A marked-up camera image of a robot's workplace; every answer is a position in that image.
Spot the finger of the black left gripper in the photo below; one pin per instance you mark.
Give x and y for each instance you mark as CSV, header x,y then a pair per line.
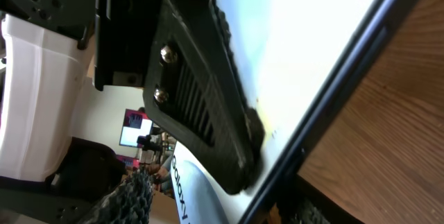
x,y
192,90

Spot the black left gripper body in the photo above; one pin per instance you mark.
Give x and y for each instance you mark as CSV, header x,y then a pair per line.
x,y
124,31

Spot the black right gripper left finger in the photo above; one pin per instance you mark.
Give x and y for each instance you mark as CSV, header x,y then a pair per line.
x,y
129,203

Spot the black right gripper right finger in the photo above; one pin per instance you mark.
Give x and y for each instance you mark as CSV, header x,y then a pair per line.
x,y
300,202

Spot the Samsung Galaxy smartphone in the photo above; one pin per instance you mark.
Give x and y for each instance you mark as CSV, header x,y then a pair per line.
x,y
298,61

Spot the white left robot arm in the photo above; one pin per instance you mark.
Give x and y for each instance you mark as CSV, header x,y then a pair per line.
x,y
43,170

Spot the background monitor screen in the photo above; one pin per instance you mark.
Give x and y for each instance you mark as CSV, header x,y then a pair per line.
x,y
135,124

